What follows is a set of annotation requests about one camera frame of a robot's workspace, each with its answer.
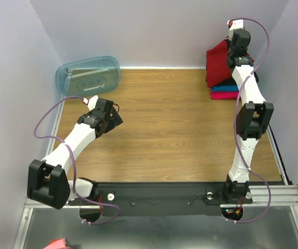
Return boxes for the pink object at bottom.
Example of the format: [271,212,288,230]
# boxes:
[44,238,70,249]

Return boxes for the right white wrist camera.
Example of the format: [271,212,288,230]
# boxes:
[227,19,245,39]

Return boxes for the folded blue t-shirt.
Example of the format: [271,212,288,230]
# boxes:
[211,85,239,92]

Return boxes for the red t-shirt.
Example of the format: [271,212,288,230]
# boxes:
[206,39,255,88]

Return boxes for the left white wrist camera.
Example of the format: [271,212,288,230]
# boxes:
[82,95,99,110]

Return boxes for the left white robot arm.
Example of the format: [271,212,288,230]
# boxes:
[27,95,123,210]

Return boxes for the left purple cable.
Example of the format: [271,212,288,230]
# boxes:
[33,95,120,226]

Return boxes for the folded black t-shirt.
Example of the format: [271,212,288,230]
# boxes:
[205,71,259,88]

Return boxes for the folded pink t-shirt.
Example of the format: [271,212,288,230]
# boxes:
[210,91,239,100]

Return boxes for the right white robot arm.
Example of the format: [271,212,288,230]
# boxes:
[222,29,274,202]

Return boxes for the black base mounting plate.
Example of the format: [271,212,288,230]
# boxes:
[98,182,252,216]

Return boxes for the purple cable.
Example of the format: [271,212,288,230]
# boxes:
[33,95,120,226]
[225,17,272,224]

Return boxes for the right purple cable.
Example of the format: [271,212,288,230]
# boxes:
[225,17,272,224]

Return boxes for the blue translucent plastic bin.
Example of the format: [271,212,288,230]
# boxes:
[55,56,121,97]

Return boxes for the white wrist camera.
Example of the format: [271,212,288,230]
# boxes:
[227,19,245,39]
[82,95,99,110]

